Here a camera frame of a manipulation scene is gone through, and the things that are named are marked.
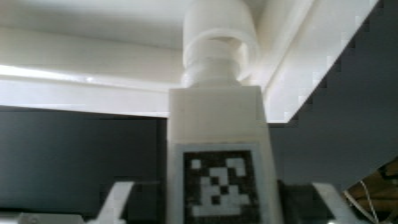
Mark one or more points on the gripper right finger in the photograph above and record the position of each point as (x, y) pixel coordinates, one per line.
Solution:
(343, 216)

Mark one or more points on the white square tabletop panel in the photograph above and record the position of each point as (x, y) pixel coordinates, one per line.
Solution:
(94, 52)

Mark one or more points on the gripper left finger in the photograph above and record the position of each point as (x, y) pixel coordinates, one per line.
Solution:
(110, 212)

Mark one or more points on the white leg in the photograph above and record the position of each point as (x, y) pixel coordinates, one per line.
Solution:
(222, 189)

